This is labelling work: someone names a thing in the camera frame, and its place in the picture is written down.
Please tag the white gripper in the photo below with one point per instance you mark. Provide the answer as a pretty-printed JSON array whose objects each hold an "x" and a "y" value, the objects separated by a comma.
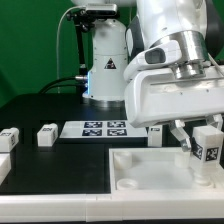
[{"x": 155, "y": 96}]

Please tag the white square table top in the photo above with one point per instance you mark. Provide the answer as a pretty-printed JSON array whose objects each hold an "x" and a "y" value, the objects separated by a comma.
[{"x": 146, "y": 169}]

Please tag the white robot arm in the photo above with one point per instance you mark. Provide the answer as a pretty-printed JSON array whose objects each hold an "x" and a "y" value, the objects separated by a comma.
[{"x": 194, "y": 24}]

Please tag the white marker sheet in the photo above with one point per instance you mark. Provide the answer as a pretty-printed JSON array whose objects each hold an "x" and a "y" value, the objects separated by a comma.
[{"x": 101, "y": 129}]

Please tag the black camera stand pole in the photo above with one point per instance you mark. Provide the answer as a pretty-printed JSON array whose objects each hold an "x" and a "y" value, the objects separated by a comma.
[{"x": 83, "y": 23}]

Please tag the black camera on mount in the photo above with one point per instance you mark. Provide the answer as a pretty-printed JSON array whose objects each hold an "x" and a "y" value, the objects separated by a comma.
[{"x": 102, "y": 10}]

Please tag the white front fence rail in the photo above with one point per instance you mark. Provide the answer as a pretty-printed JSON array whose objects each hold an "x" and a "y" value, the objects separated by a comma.
[{"x": 120, "y": 206}]

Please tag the white fence rail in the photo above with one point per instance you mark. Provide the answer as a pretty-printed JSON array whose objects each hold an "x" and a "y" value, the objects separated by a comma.
[
  {"x": 120, "y": 206},
  {"x": 5, "y": 166}
]

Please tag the white left fence rail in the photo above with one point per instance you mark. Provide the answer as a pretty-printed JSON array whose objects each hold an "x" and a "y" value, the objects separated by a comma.
[{"x": 5, "y": 166}]

